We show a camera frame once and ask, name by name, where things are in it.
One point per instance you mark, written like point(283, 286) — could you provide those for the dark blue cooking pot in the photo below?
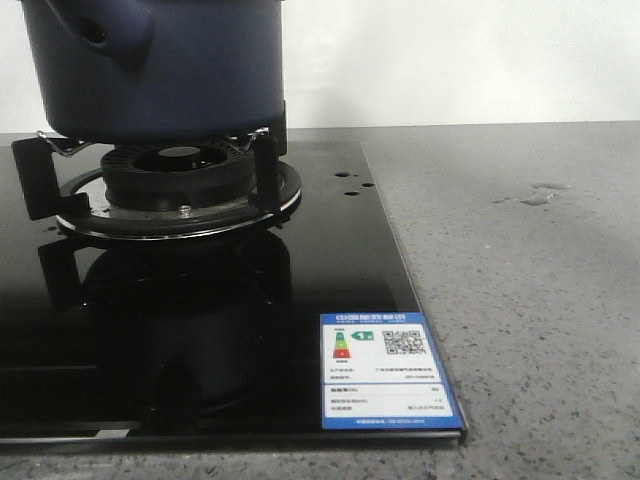
point(135, 72)

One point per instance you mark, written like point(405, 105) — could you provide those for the black metal pot support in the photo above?
point(81, 207)

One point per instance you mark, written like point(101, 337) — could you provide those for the blue energy label sticker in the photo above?
point(381, 371)

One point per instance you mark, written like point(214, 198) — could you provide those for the black glass gas stove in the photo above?
point(206, 343)

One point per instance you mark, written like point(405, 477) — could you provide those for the black round gas burner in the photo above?
point(163, 178)

